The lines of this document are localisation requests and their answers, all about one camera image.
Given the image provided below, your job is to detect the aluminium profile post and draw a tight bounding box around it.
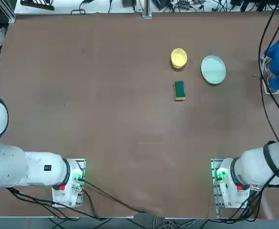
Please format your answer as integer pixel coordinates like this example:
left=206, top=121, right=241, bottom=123
left=142, top=0, right=153, bottom=18

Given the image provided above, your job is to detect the black power adapter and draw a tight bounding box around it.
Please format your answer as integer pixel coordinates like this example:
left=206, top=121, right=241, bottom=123
left=122, top=0, right=138, bottom=8

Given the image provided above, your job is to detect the black cable loop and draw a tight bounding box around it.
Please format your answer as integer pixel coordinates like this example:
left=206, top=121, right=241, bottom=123
left=70, top=0, right=88, bottom=16

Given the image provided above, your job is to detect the small yellow dish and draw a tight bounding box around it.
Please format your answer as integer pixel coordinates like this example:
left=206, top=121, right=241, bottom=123
left=170, top=48, right=188, bottom=70

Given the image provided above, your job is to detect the white metal rack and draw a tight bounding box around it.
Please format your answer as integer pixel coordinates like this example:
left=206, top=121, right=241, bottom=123
left=261, top=56, right=279, bottom=95

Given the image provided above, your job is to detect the pale green plate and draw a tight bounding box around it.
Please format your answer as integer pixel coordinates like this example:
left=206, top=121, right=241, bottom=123
left=200, top=55, right=227, bottom=85

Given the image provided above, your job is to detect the green and yellow sponge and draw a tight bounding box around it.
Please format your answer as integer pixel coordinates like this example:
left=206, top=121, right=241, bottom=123
left=173, top=80, right=186, bottom=102

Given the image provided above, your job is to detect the black base cable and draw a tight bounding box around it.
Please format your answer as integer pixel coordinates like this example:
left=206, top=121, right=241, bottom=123
left=5, top=187, right=102, bottom=220
left=201, top=183, right=269, bottom=224
left=81, top=178, right=152, bottom=214

